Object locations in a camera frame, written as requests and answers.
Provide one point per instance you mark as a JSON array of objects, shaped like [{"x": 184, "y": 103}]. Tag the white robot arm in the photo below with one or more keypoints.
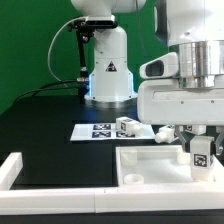
[{"x": 183, "y": 88}]

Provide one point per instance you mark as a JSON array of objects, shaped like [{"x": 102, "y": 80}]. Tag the white square tabletop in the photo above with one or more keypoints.
[{"x": 159, "y": 178}]

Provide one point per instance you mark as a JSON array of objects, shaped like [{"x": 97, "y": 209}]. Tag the white tag sheet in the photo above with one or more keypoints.
[{"x": 106, "y": 131}]

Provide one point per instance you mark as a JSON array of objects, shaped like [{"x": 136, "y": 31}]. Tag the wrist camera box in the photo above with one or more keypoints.
[{"x": 165, "y": 66}]

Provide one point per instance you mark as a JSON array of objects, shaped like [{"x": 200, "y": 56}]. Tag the white U-shaped fence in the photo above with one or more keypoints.
[{"x": 52, "y": 201}]

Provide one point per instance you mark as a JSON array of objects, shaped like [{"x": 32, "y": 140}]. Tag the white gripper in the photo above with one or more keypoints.
[{"x": 162, "y": 102}]

